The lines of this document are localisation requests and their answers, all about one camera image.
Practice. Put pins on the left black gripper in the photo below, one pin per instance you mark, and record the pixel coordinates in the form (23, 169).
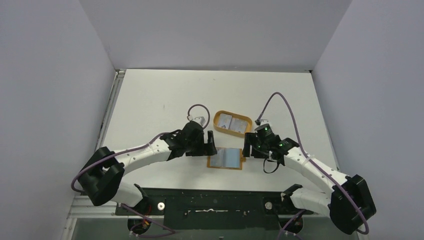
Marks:
(204, 150)

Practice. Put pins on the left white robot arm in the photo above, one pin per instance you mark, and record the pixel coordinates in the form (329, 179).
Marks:
(101, 178)

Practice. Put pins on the aluminium frame rail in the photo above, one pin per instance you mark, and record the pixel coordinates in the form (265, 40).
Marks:
(82, 207)

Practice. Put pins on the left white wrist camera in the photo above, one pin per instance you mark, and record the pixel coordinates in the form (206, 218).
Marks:
(200, 120)

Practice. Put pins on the orange leather card holder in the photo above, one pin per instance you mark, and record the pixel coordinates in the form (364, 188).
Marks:
(242, 160)

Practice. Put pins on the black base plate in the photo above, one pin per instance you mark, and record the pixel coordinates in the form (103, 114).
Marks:
(192, 209)

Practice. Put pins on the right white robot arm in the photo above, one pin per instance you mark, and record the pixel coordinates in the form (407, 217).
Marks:
(345, 200)

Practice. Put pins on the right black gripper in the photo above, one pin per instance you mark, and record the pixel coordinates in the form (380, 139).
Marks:
(253, 145)

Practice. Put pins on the orange plastic tray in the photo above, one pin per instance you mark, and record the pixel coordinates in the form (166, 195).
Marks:
(229, 132)

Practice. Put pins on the silver VIP credit card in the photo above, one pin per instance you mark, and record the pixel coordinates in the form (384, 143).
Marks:
(218, 160)

